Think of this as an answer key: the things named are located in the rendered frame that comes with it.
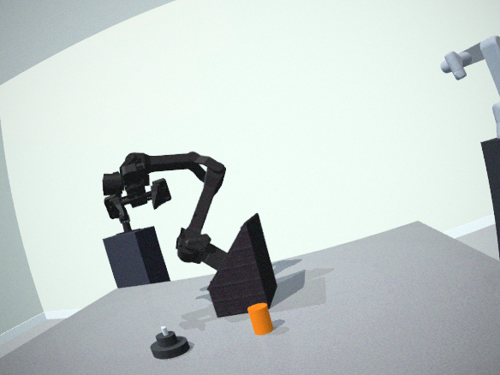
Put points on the orange knob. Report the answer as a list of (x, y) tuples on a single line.
[(261, 319)]

